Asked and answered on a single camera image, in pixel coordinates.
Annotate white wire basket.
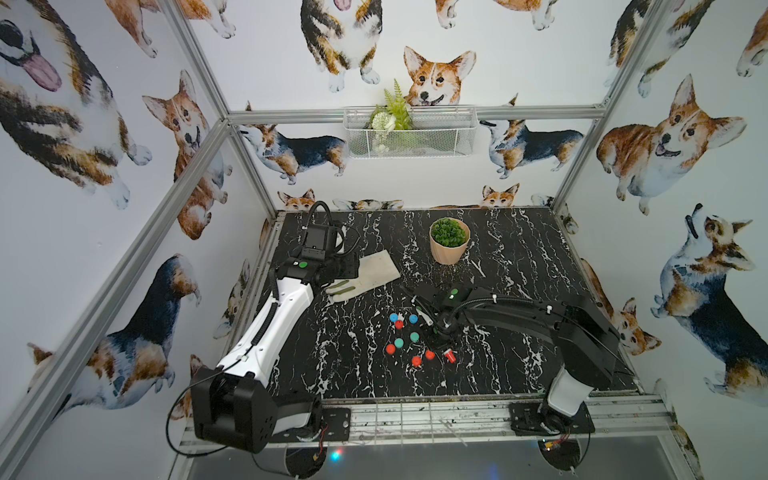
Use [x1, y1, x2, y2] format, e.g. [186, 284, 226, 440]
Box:
[343, 106, 479, 158]

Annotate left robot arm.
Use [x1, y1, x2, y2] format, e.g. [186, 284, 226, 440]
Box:
[189, 255, 360, 453]

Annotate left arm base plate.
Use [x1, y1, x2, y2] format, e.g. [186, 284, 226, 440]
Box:
[269, 407, 352, 444]

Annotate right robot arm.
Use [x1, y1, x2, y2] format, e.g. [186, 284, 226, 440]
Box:
[403, 285, 623, 419]

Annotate fern and white flower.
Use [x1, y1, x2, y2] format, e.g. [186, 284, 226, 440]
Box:
[366, 81, 415, 156]

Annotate beige paper sheet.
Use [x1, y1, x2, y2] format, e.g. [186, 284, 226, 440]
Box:
[325, 250, 401, 303]

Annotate potted green plant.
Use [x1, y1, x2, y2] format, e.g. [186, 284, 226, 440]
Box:
[429, 217, 471, 265]

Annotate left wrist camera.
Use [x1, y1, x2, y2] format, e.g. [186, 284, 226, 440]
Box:
[300, 224, 343, 262]

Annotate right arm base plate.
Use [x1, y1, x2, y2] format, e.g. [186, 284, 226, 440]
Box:
[508, 401, 596, 436]

